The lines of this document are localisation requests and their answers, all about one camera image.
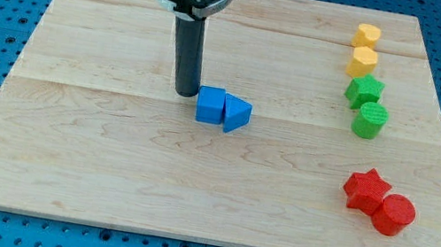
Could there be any blue cube block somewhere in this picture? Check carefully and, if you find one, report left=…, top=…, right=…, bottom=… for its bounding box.
left=195, top=86, right=226, bottom=125

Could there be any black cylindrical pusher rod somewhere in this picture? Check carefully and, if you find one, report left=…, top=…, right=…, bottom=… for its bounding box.
left=174, top=18, right=205, bottom=97

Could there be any blue triangle block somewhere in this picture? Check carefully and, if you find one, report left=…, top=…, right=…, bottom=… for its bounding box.
left=222, top=93, right=252, bottom=133

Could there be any light wooden board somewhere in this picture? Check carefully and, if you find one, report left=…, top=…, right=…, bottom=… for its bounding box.
left=0, top=0, right=441, bottom=247

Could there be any green star block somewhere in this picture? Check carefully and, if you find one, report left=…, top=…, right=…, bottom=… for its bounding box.
left=344, top=74, right=386, bottom=110

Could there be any green cylinder block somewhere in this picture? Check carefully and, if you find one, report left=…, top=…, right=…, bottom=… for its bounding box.
left=351, top=102, right=389, bottom=140

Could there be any yellow hexagon block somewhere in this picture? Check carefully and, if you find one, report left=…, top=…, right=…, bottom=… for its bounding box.
left=345, top=46, right=379, bottom=78

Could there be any red star block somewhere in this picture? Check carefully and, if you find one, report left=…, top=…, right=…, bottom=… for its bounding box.
left=343, top=168, right=392, bottom=216

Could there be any yellow heart block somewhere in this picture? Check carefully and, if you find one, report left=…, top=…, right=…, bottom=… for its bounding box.
left=351, top=23, right=382, bottom=50

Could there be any red cylinder block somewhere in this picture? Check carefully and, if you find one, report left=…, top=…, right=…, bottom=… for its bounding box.
left=371, top=194, right=416, bottom=236

